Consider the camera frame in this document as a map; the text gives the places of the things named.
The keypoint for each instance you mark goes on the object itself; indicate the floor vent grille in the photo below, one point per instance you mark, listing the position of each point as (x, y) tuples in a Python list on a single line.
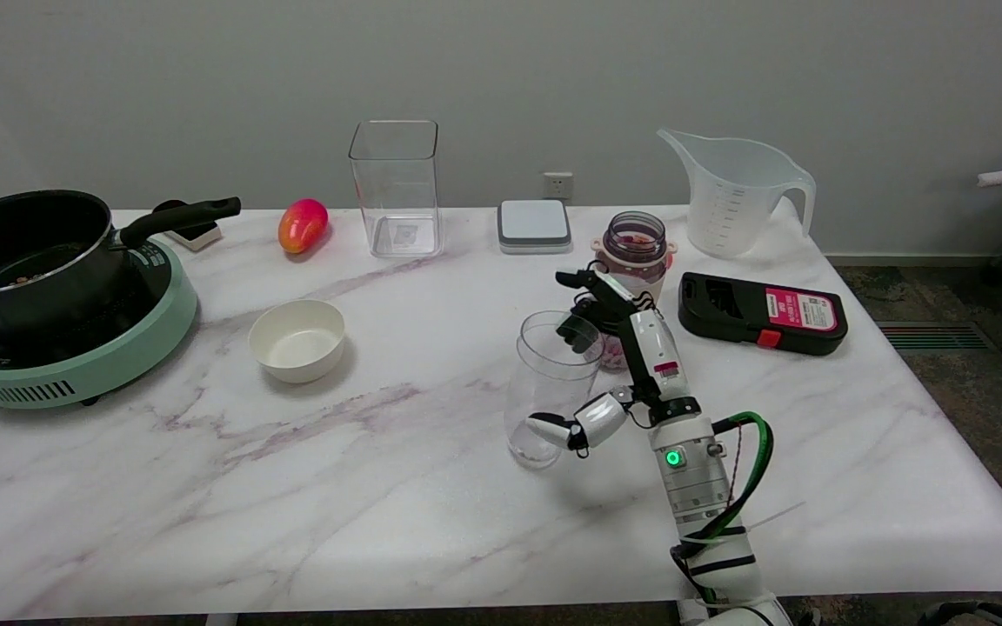
[(936, 336)]

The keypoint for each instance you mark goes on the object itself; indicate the clear plastic measuring cup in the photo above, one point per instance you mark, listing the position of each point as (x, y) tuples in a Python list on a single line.
[(544, 391)]

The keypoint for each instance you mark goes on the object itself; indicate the small white black device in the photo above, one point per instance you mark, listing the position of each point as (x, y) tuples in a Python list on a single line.
[(197, 235)]

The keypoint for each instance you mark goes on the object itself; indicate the white bowl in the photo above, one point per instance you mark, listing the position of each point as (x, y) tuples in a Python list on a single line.
[(297, 341)]

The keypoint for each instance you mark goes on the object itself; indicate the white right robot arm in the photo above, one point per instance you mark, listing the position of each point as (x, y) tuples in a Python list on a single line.
[(701, 496)]

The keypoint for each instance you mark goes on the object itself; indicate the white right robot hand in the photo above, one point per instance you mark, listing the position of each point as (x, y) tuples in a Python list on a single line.
[(657, 356)]

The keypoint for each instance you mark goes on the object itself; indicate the clear bottle with pink pills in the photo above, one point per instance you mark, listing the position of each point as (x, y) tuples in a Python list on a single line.
[(636, 248)]

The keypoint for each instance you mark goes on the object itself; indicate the black case with pink label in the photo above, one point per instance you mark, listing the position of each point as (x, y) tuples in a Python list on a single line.
[(758, 313)]

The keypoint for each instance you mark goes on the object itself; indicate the clear square storage container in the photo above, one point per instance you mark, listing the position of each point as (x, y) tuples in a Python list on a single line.
[(395, 187)]

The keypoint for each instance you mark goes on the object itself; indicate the mint green induction cooker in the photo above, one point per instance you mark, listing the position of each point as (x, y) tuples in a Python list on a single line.
[(118, 348)]

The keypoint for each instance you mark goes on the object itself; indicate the large translucent measuring jug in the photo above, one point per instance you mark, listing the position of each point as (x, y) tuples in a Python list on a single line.
[(731, 204)]

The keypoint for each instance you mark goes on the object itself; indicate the white wall socket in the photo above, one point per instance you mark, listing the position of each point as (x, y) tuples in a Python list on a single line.
[(557, 184)]

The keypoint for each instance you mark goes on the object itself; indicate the red yellow mango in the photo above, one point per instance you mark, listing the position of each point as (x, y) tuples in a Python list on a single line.
[(302, 225)]

